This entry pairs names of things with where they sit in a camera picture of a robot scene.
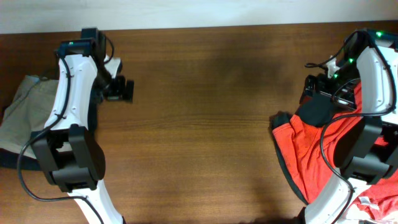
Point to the red shorts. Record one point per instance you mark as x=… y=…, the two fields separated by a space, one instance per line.
x=384 y=188

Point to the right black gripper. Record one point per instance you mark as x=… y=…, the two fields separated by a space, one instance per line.
x=344 y=99

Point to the folded black pants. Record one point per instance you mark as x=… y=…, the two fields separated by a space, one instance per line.
x=15 y=160

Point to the khaki shorts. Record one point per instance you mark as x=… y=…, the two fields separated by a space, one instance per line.
x=35 y=92

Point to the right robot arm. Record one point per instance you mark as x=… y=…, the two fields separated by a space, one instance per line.
x=363 y=84

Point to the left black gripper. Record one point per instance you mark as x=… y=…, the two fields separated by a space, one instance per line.
x=125 y=90

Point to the black garment under pile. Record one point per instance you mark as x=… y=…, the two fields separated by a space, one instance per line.
x=295 y=139

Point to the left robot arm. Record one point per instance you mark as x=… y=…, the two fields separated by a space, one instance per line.
x=66 y=149

